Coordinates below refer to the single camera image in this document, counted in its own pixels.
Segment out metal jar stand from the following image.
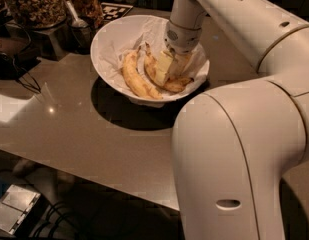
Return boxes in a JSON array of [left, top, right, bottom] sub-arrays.
[[30, 23, 70, 61]]

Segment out glass jar of nuts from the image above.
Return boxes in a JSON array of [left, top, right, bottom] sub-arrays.
[[6, 0, 66, 29]]

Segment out ripe banana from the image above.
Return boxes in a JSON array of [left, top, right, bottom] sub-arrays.
[[144, 43, 193, 93], [122, 48, 162, 100]]

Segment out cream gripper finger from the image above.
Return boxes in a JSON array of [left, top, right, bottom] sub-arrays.
[[155, 50, 173, 86], [169, 53, 192, 79]]

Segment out white spoon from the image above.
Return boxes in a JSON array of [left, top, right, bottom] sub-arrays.
[[63, 0, 88, 28]]

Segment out dark small cup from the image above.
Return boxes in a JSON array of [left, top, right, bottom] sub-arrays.
[[68, 19, 94, 52]]

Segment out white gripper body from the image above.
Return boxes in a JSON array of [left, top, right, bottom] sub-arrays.
[[164, 21, 202, 54]]

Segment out black white marker tag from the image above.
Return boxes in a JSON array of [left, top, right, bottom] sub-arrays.
[[101, 2, 133, 21]]

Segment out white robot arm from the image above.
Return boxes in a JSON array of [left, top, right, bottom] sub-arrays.
[[166, 0, 309, 240]]

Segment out glass jar of granola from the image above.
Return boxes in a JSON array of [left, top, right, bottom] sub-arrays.
[[71, 0, 104, 29]]

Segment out white bowl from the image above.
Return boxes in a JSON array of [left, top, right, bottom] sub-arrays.
[[89, 14, 211, 109]]

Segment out white paper liner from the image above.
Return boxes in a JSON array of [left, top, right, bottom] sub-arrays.
[[97, 17, 210, 102]]

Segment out black device with cable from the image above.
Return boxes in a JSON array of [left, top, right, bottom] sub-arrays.
[[0, 23, 41, 94]]

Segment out black floor cables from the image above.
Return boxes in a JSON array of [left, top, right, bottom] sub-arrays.
[[28, 200, 142, 240]]

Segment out grey metal box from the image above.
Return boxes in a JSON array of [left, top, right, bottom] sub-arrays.
[[0, 184, 41, 236]]

